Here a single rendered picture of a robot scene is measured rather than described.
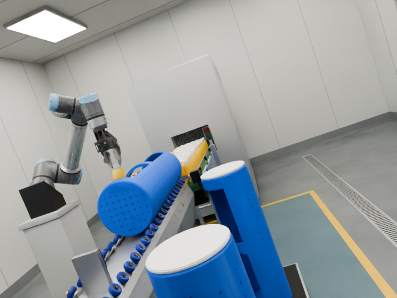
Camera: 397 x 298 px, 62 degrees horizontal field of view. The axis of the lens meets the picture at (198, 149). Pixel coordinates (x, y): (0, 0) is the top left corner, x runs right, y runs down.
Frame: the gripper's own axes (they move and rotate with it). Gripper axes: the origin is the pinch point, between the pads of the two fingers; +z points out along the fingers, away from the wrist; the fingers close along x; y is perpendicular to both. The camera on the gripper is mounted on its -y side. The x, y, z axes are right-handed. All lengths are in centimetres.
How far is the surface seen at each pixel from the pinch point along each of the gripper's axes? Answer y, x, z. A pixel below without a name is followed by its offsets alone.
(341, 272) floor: -66, 99, 130
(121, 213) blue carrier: 10.9, -2.0, 22.4
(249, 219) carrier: -21, 53, 56
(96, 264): 57, 4, 26
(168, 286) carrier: 77, 34, 30
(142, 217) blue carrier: 10.9, 7.0, 27.7
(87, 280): 57, -1, 31
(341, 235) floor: -117, 115, 130
